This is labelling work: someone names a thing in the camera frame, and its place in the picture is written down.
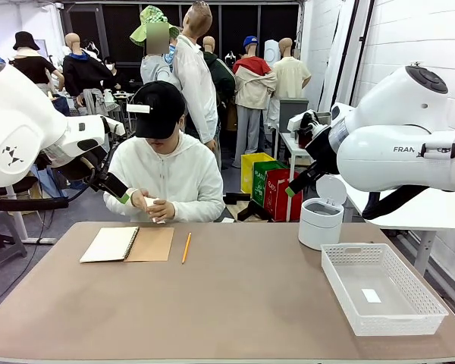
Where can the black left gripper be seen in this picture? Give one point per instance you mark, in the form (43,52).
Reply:
(79,167)

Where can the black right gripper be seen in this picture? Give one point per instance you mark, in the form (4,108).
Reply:
(324,151)

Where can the white paper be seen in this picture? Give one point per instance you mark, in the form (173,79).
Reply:
(151,202)

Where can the yellow pencil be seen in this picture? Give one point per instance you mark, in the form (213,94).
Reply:
(186,248)

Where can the person's right forearm white sleeve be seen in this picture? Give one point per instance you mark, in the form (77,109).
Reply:
(115,203)

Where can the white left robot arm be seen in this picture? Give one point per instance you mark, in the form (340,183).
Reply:
(19,125)

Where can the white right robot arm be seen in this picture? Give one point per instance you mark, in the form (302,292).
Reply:
(394,151)

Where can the person's left forearm white sleeve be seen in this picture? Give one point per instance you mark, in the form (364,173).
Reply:
(197,210)

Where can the person's right hand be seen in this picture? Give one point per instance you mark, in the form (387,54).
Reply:
(138,197)

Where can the person's left hand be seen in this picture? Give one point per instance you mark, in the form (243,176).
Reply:
(163,210)

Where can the small white table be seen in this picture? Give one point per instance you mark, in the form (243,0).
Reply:
(290,146)

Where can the jar of dark liquid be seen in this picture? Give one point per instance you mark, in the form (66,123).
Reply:
(304,141)

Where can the green bag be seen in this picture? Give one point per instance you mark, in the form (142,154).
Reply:
(259,180)

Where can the white lidded trash bin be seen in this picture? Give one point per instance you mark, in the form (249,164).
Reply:
(320,227)

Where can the yellow bag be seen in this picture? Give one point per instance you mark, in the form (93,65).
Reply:
(250,167)

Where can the wooden black floor stand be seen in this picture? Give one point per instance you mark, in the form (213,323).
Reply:
(250,208)

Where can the person's torso white hoodie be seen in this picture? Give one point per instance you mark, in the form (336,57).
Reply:
(174,170)

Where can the black baseball cap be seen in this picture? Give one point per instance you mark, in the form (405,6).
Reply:
(159,110)

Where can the mannequin red cream jacket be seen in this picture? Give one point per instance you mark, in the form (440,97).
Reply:
(254,87)

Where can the mannequin cream shirt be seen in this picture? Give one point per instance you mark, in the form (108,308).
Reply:
(290,76)

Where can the background person in black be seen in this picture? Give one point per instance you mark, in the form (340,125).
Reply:
(115,76)

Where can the mannequin black hoodie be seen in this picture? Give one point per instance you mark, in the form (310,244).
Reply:
(83,72)

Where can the gray plastic stool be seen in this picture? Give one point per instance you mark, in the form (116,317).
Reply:
(0,227)

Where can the figure green checkered hat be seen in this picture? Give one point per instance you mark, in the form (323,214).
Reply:
(153,70)

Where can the large white side table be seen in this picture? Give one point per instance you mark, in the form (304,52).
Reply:
(421,212)

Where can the mannequin dark green jacket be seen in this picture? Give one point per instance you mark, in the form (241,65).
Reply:
(220,79)

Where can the tall mannequin white shirt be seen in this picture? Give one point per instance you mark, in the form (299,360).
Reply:
(193,83)

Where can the white sticker in basket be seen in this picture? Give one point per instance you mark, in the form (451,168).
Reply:
(371,295)

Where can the white oval object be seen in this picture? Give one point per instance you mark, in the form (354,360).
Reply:
(272,51)

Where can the mannequin black bucket hat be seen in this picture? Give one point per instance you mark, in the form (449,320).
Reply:
(32,68)

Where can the white perforated plastic basket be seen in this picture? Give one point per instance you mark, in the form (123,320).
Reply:
(413,288)

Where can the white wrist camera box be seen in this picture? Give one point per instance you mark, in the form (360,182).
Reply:
(297,121)

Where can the white desk leg frame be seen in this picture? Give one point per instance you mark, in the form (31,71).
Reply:
(19,223)

